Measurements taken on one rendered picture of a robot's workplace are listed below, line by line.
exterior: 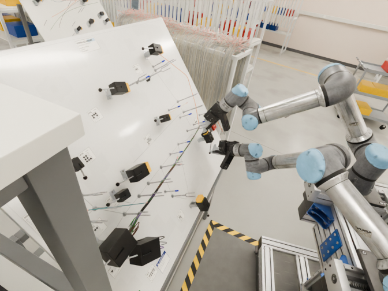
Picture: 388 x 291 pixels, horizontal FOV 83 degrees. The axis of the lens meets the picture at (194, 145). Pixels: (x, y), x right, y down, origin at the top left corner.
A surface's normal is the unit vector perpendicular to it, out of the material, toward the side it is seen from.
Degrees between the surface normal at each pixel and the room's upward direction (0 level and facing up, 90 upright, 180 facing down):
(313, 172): 88
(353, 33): 90
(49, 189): 90
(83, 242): 90
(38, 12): 50
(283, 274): 0
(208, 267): 0
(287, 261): 0
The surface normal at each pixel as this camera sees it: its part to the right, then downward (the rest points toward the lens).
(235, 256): 0.12, -0.77
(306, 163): -0.93, 0.09
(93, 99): 0.80, -0.19
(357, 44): -0.54, 0.48
